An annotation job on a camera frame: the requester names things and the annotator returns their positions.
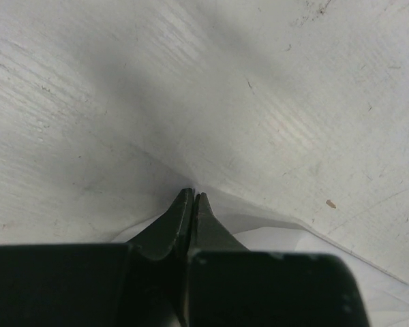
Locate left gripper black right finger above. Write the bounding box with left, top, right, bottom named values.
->
left=187, top=193, right=369, bottom=326

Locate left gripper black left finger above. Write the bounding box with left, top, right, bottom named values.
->
left=0, top=188, right=194, bottom=326

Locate white t shirt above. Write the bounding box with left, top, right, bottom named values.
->
left=102, top=183, right=409, bottom=307

